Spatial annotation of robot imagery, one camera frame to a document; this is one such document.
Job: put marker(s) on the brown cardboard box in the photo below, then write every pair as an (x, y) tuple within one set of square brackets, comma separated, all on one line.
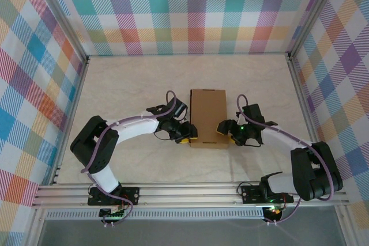
[(207, 113)]

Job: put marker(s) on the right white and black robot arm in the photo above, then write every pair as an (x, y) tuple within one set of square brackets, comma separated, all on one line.
[(302, 168)]

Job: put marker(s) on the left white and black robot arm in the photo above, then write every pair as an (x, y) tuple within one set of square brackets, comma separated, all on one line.
[(135, 128)]

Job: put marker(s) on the circuit board with orange part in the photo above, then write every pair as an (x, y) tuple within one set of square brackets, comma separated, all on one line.
[(275, 212)]

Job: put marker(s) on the green-lit circuit board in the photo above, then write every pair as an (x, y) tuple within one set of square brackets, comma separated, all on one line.
[(112, 214)]

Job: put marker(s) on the long aluminium mounting rail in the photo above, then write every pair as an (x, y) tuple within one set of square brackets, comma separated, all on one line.
[(187, 194)]

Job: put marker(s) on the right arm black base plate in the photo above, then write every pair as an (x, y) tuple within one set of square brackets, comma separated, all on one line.
[(250, 194)]

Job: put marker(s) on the aluminium side rail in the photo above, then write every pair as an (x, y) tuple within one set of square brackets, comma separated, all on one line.
[(79, 84), (298, 84)]

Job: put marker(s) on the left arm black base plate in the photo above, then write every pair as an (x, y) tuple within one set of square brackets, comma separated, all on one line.
[(131, 195)]

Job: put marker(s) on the aluminium frame leg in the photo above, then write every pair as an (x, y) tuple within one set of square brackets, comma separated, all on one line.
[(344, 228), (34, 228)]

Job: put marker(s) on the aluminium corner post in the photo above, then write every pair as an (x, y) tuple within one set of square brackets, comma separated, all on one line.
[(314, 12), (64, 18)]

